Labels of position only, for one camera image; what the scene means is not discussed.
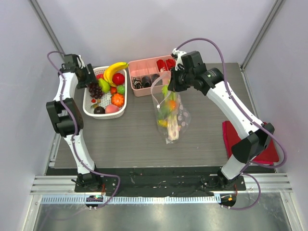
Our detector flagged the green white celery stalk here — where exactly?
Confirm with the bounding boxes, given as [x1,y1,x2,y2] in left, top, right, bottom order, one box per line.
[161,85,181,142]

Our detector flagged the clear pink zip top bag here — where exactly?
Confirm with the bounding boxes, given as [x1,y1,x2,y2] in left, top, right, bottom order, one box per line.
[150,72,191,144]

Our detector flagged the small yellow banana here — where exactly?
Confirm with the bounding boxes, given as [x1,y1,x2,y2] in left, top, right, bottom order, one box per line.
[157,119,168,128]

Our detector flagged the orange tangerine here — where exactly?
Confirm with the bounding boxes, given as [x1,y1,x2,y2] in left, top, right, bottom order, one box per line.
[167,100,177,111]

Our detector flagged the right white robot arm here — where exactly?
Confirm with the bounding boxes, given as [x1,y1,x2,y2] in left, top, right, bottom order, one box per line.
[168,49,274,190]

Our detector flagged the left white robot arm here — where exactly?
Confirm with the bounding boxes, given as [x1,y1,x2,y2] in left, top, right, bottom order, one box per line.
[46,51,103,192]

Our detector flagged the dark purple grape bunch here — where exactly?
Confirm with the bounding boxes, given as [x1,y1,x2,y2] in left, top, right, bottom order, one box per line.
[88,82,103,99]

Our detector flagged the green pear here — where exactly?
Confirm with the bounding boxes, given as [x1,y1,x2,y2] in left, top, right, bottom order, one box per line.
[98,78,111,93]

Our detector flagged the yellow banana bunch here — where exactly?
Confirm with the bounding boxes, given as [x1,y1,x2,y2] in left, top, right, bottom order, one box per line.
[103,62,129,87]

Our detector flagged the red items in organizer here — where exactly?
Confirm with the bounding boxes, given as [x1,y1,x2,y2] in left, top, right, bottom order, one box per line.
[156,59,176,72]

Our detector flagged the red apple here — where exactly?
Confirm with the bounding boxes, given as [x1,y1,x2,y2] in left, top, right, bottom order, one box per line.
[112,73,125,86]

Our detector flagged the black items in organizer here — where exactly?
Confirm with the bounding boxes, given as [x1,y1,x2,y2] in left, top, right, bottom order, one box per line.
[131,74,160,90]

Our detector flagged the green lime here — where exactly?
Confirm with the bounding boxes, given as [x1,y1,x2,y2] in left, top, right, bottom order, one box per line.
[117,85,126,95]

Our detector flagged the dark mangosteen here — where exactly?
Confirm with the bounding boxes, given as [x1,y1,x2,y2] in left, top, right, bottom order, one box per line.
[93,106,105,115]

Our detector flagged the orange pumpkin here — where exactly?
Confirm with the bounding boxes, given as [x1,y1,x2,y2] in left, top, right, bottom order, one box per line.
[111,93,125,108]

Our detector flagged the pink compartment organizer box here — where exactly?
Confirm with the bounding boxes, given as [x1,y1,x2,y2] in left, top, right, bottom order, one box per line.
[128,55,173,97]

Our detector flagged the pink peach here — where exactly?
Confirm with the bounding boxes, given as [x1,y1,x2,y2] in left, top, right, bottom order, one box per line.
[105,104,119,114]

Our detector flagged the white plastic fruit basket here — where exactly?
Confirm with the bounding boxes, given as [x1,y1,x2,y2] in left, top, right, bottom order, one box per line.
[82,66,128,120]

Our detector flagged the red folded cloth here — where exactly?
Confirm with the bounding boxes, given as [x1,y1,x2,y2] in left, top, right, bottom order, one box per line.
[222,121,279,165]

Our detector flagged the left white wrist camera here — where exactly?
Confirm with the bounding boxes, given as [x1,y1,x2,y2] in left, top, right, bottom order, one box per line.
[75,55,85,69]

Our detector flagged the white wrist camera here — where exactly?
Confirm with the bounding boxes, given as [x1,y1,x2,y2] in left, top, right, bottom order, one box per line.
[75,55,85,69]
[171,48,187,71]

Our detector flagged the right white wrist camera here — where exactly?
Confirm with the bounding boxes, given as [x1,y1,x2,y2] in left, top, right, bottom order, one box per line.
[171,48,187,71]

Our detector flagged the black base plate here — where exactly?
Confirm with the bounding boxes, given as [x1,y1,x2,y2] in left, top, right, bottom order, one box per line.
[74,166,246,197]

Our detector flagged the white slotted cable duct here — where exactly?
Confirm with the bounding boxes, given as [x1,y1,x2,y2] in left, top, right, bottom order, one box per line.
[41,194,221,205]

